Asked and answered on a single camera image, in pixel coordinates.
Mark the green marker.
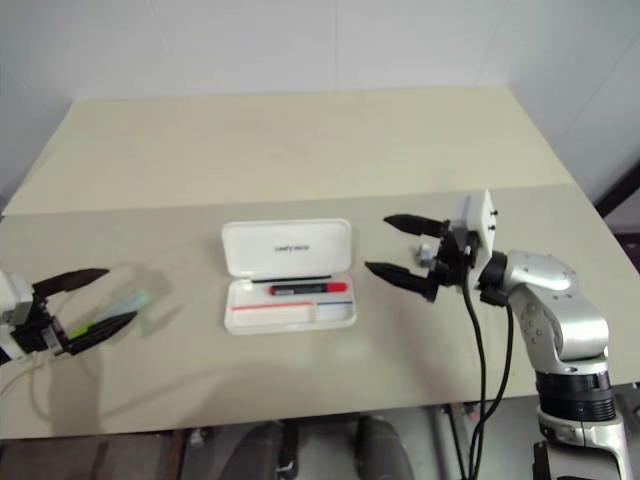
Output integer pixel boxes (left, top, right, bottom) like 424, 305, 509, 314
68, 291, 152, 339

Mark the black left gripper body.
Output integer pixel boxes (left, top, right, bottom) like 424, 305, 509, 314
9, 293, 70, 358

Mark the dark furniture frame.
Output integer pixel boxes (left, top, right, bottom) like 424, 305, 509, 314
593, 158, 640, 274

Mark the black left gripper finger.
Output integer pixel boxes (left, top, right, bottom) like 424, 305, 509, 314
63, 310, 140, 357
31, 267, 111, 302

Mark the white pencil case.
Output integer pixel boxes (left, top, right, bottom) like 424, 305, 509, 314
220, 216, 359, 336

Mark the thin black pen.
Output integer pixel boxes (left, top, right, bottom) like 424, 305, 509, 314
249, 272, 333, 285

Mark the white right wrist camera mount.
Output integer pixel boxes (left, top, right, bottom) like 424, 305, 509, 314
447, 189, 499, 265

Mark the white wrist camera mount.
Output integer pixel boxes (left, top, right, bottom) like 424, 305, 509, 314
0, 271, 37, 362
447, 189, 499, 265

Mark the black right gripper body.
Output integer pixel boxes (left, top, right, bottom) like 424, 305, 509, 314
424, 219, 482, 303

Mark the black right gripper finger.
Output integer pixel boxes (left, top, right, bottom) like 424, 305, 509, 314
382, 213, 447, 238
364, 260, 436, 303

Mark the white cable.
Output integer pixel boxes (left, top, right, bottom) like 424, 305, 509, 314
0, 357, 51, 401

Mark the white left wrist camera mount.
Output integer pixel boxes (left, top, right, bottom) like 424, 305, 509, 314
0, 271, 37, 362

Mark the red marker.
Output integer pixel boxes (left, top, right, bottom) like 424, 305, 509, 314
267, 281, 349, 298

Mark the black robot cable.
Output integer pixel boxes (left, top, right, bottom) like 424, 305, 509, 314
459, 244, 490, 480
470, 297, 515, 480

